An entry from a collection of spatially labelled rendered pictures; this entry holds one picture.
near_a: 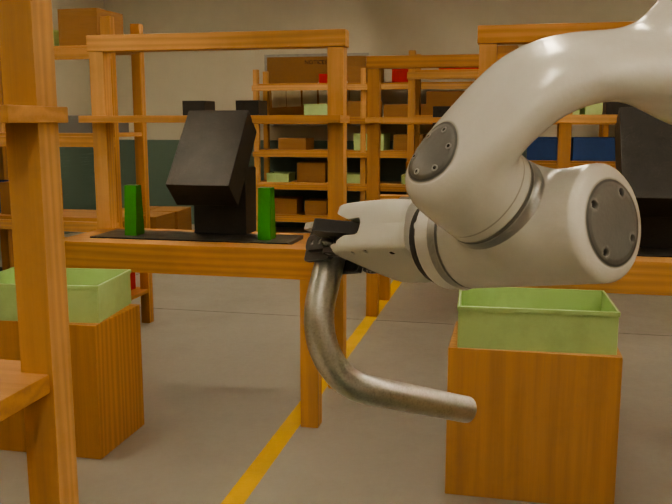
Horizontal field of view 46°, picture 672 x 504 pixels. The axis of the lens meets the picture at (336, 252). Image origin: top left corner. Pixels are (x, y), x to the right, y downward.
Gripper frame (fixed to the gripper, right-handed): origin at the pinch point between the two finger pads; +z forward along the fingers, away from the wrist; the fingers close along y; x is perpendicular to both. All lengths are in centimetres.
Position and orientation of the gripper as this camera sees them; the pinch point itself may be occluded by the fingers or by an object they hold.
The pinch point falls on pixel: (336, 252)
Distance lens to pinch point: 80.0
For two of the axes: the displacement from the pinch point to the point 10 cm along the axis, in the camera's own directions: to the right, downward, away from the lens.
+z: -6.0, 0.7, 8.0
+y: -7.7, -3.3, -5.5
